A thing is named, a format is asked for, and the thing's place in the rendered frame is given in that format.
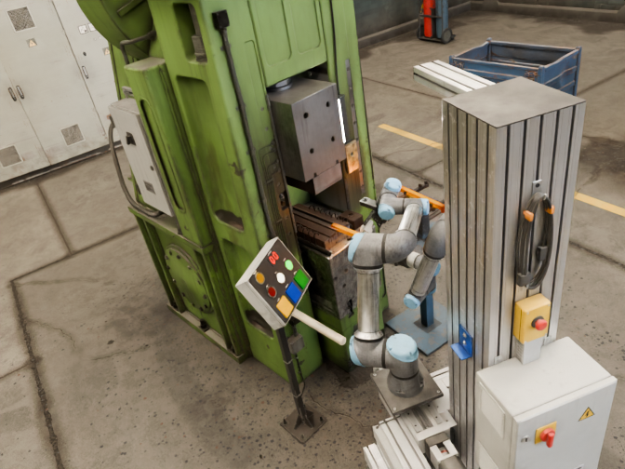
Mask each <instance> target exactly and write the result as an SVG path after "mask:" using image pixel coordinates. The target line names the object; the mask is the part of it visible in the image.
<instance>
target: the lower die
mask: <svg viewBox="0 0 625 469"><path fill-rule="evenodd" d="M292 207H293V208H297V209H299V210H302V211H304V212H307V213H309V214H312V215H313V216H316V217H318V218H321V219H323V220H326V221H330V222H333V223H336V224H339V225H342V226H344V227H347V228H349V229H350V225H349V223H348V222H346V221H343V222H342V220H340V219H337V218H335V217H332V218H331V216H330V215H327V214H325V213H323V212H321V213H320V211H318V210H316V211H314V209H313V208H311V209H309V208H308V207H306V206H303V205H302V204H299V203H297V204H296V205H295V206H292ZM293 214H294V219H295V223H296V224H297V226H296V227H298V225H300V224H301V225H302V228H301V226H299V228H298V229H299V236H300V238H302V239H304V238H303V233H302V229H303V228H304V227H307V228H308V231H307V229H306V228H305V229H304V230H303V232H304V236H305V239H306V240H307V241H310V240H309V236H308V232H309V231H310V230H311V229H312V230H313V231H310V232H309V235H310V239H311V242H312V243H313V244H315V243H314V237H313V235H314V233H315V232H318V233H319V235H318V233H316V234H315V241H316V244H317V246H319V247H321V248H325V249H327V250H329V249H331V248H333V247H334V246H335V245H337V244H336V242H337V243H338V242H340V241H341V240H343V239H344V238H345V237H346V236H348V235H347V234H344V233H341V232H338V230H337V229H335V228H333V227H330V226H328V225H325V224H323V223H321V222H319V221H315V220H312V219H310V218H308V217H305V216H303V215H300V214H298V213H296V212H294V211H293Z"/></svg>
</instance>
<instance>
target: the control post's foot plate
mask: <svg viewBox="0 0 625 469"><path fill-rule="evenodd" d="M303 404H304V408H305V411H306V415H307V416H306V415H305V414H303V419H304V422H305V423H304V424H303V423H302V420H301V417H300V415H299V414H298V411H297V409H295V410H294V411H293V412H292V413H291V414H290V415H289V416H288V417H286V418H283V421H282V422H281V423H280V426H282V427H283V428H284V429H285V430H286V431H288V432H289V433H290V434H291V435H292V437H293V438H295V439H296V440H297V441H298V442H299V443H300V444H301V445H303V444H305V443H306V442H307V441H308V440H309V439H310V438H311V437H312V436H313V435H314V434H316V433H317V432H318V431H319V429H320V428H321V427H322V426H323V425H324V424H325V423H326V422H327V418H325V417H324V416H323V415H321V414H320V412H319V411H317V410H316V409H313V408H312V407H311V406H310V405H308V404H306V403H305V402H303Z"/></svg>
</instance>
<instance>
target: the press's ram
mask: <svg viewBox="0 0 625 469"><path fill-rule="evenodd" d="M291 79H292V87H290V88H288V89H285V90H282V91H277V92H267V91H266V92H267V94H268V95H269V100H270V104H271V108H272V113H273V121H274V125H275V130H276V135H277V139H278V143H279V148H280V153H281V156H282V161H283V166H284V171H285V174H286V176H288V177H290V178H293V179H296V180H299V181H304V182H307V181H309V180H311V179H312V178H314V176H317V175H319V174H321V173H322V172H324V171H326V170H327V169H329V168H331V167H333V166H335V165H336V162H337V163H339V162H340V161H342V160H344V159H345V158H346V152H345V145H344V138H343V131H342V124H341V118H340V110H339V98H338V91H337V84H336V83H331V82H325V81H319V80H312V79H307V78H300V77H295V76H292V77H291Z"/></svg>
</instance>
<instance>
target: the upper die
mask: <svg viewBox="0 0 625 469"><path fill-rule="evenodd" d="M341 179H342V174H341V167H340V162H339V163H337V162H336V165H335V166H333V167H331V168H329V169H327V170H326V171H324V172H322V173H321V174H319V175H317V176H314V178H312V179H311V180H309V181H307V182H304V181H299V180H296V179H293V178H290V177H288V176H286V183H287V185H290V186H292V187H295V188H298V189H301V190H303V191H305V192H308V193H311V194H319V193H320V192H322V191H324V189H326V188H327V187H329V186H331V185H332V184H334V183H335V182H337V181H339V180H341Z"/></svg>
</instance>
